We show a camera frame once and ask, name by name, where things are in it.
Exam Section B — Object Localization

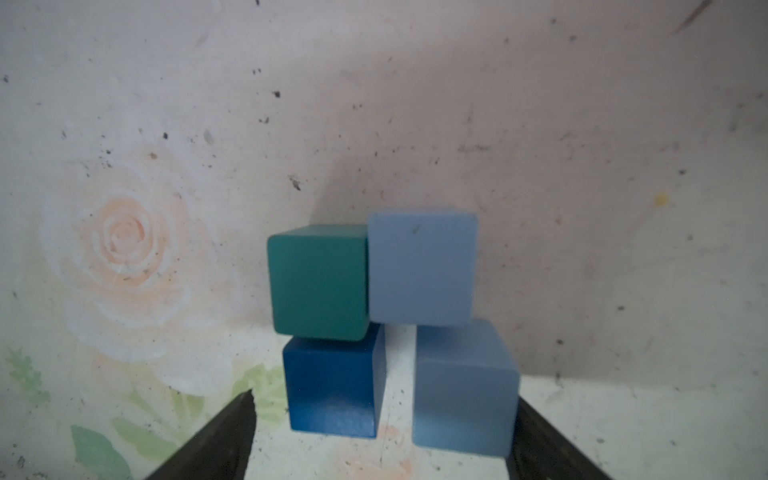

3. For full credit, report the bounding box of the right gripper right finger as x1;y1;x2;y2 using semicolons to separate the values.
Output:
506;397;610;480

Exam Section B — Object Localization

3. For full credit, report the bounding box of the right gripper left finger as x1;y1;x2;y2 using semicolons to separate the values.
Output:
147;390;257;480

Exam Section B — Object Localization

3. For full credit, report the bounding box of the light blue wood cube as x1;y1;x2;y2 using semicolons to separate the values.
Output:
367;210;478;327
412;319;521;457

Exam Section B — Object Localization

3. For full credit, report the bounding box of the dark blue wood cube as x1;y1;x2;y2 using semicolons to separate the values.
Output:
283;324;387;438

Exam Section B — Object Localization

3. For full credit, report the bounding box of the teal wood cube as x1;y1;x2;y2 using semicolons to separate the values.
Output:
267;224;370;341

